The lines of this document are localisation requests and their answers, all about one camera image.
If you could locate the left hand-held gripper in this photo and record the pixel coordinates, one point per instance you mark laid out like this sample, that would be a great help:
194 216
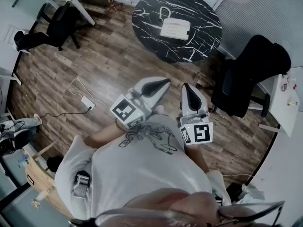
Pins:
125 109

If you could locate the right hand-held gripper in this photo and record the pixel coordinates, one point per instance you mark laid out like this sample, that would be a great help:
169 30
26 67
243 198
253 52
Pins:
198 132

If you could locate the white device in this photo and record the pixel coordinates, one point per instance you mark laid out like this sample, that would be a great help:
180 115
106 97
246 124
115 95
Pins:
174 29

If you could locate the person's left forearm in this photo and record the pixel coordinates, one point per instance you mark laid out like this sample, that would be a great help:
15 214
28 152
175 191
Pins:
104 133

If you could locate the person's right forearm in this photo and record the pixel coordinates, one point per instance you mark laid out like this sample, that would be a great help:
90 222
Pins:
196 156

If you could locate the person's white shoe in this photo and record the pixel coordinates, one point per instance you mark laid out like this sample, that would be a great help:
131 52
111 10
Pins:
159 109

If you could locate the round black marble table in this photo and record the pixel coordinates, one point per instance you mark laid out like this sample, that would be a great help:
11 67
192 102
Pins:
151 37

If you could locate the large black office chair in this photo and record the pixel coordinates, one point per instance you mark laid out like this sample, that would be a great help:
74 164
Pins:
248 79

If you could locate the white power strip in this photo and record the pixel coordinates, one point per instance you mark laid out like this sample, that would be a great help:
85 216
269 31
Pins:
87 102

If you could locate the person's white printed t-shirt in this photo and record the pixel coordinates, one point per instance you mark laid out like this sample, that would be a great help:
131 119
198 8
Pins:
132 174

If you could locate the white desk with small items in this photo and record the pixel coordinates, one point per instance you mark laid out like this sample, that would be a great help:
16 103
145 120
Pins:
284 119

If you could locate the small colourful toy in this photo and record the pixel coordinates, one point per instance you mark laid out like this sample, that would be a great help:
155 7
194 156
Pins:
284 87
292 103

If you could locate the person's face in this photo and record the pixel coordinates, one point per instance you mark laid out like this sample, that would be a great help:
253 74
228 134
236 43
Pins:
175 200

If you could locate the small red object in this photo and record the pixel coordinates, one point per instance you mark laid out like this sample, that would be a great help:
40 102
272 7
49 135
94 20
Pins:
295 87

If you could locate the white plastic object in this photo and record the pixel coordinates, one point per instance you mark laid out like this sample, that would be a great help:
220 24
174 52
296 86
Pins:
256 193

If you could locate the white window blinds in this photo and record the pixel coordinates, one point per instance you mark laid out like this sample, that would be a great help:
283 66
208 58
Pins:
260 13

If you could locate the small black office chair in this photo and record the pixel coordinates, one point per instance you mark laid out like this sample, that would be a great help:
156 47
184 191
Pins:
61 25

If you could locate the person's eyeglasses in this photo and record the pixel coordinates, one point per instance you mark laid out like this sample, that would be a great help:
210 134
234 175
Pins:
236 213

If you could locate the black and white chair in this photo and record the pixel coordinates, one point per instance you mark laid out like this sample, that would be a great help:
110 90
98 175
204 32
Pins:
21 139

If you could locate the wooden desk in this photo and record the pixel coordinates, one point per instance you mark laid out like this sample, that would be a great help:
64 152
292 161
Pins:
42 178

